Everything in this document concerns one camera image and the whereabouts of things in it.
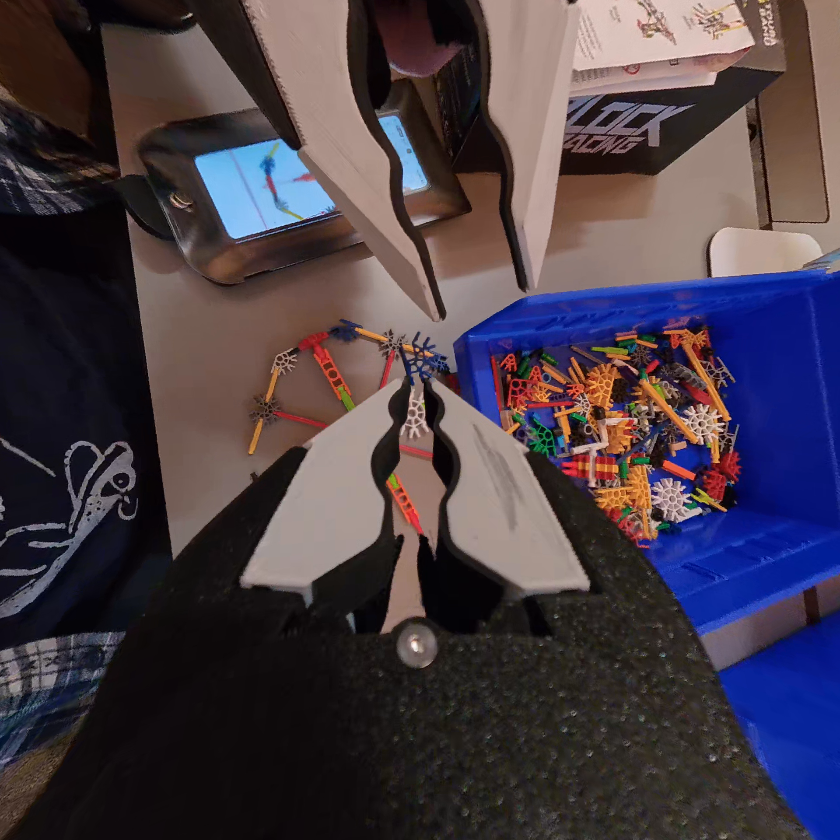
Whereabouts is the instruction booklet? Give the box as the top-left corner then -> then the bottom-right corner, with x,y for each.
567,0 -> 757,91

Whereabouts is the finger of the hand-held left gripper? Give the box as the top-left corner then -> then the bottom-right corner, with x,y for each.
474,0 -> 583,294
243,0 -> 448,324

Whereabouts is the pile of colourful toy pieces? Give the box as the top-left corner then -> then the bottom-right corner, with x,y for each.
492,318 -> 744,544

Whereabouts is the wooden door panel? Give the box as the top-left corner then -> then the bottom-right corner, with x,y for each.
0,0 -> 99,139

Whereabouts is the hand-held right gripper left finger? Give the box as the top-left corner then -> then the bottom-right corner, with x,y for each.
239,379 -> 411,608

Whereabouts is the black printed box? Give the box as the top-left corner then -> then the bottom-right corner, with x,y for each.
433,0 -> 786,177

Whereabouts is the person's plaid shirt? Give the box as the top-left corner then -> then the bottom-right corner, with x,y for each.
0,92 -> 127,772

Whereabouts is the blue snowflake connector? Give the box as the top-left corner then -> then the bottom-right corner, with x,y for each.
400,335 -> 448,388

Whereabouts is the person in dark printed shirt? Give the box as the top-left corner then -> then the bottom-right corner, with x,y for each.
0,213 -> 173,647

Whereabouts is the blue plastic storage bin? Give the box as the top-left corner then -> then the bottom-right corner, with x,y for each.
453,269 -> 840,635
718,633 -> 840,840

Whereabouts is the spoked construction toy wheel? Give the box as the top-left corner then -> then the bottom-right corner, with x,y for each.
248,320 -> 454,536

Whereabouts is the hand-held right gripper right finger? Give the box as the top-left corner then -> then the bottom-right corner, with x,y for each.
423,378 -> 592,599

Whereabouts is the person's left hand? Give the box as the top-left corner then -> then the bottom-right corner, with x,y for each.
375,0 -> 462,77

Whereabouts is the smartphone in metal holder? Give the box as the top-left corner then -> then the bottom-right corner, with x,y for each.
138,108 -> 472,286

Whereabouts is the white rounded sheet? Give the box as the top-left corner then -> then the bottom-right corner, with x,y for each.
707,227 -> 823,278

